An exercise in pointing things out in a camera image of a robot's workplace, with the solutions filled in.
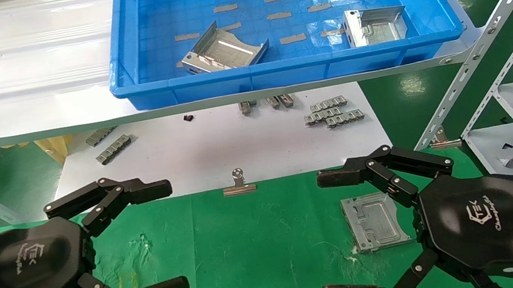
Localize silver binder clip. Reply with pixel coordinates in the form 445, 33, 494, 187
427, 123, 463, 150
220, 166, 258, 197

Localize yellow plastic bag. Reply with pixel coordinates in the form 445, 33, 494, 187
0, 134, 76, 173

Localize green table mat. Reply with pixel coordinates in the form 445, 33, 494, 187
0, 138, 513, 288

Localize blue plastic bin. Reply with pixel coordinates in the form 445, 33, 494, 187
98, 0, 471, 115

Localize white metal shelf board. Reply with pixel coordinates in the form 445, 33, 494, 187
0, 0, 494, 148

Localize bent sheet metal bracket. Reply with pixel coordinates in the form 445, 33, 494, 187
337, 2, 410, 50
340, 188, 415, 256
176, 14, 272, 76

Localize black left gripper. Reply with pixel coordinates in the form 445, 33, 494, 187
0, 169, 190, 288

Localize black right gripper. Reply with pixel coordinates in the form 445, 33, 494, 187
410, 165, 513, 288

